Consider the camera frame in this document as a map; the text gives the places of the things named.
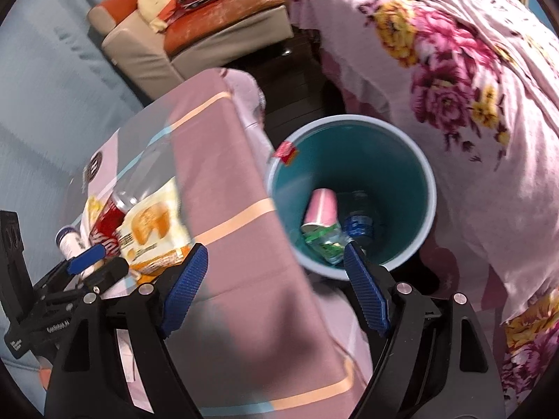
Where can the yellow printed wrapper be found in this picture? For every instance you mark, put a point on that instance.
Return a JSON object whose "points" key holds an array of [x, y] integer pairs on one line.
{"points": [[93, 209]]}

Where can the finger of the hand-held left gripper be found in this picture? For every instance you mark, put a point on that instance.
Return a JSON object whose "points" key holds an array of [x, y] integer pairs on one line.
{"points": [[87, 257], [109, 270]]}

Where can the small red wrapper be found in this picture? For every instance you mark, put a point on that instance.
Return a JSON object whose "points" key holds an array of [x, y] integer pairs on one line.
{"points": [[286, 152]]}

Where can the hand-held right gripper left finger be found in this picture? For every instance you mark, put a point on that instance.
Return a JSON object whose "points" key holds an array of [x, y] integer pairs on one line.
{"points": [[185, 283]]}

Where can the yellow snack packet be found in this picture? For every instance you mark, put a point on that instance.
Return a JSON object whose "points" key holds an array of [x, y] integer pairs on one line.
{"points": [[148, 222]]}

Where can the green crumpled packet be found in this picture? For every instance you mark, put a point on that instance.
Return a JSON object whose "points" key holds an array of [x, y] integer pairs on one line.
{"points": [[325, 241]]}

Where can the pink striped tablecloth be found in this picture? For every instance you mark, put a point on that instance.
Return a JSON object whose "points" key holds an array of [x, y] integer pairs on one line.
{"points": [[227, 174]]}

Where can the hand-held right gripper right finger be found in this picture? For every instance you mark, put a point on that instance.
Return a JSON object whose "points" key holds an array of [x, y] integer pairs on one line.
{"points": [[364, 288]]}

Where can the pale yellow bag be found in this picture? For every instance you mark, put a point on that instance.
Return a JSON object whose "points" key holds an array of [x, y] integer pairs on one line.
{"points": [[153, 4]]}

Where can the pink floral blanket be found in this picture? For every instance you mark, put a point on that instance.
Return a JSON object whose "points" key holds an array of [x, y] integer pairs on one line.
{"points": [[458, 96]]}

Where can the blue label plastic bottle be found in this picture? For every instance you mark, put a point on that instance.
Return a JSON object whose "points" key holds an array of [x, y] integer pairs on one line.
{"points": [[358, 225]]}

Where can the pink paper cup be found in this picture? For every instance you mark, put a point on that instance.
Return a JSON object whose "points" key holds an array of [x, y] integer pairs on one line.
{"points": [[322, 207]]}

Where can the light blue curtain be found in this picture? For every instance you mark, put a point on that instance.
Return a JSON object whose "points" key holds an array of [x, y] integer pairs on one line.
{"points": [[43, 96]]}

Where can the person's left hand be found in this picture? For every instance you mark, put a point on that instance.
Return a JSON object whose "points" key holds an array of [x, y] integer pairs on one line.
{"points": [[46, 379]]}

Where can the small white bottle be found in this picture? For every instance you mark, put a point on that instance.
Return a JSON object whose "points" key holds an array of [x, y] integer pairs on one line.
{"points": [[67, 241]]}

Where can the beige and orange armchair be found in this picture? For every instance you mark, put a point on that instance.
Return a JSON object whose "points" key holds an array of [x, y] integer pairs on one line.
{"points": [[209, 52]]}

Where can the clear bottle with red label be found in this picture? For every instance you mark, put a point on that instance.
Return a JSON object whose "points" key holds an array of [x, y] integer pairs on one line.
{"points": [[107, 222]]}

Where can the blue plastic waste bin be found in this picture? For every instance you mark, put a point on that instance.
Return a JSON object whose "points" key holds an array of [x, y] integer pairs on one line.
{"points": [[393, 174]]}

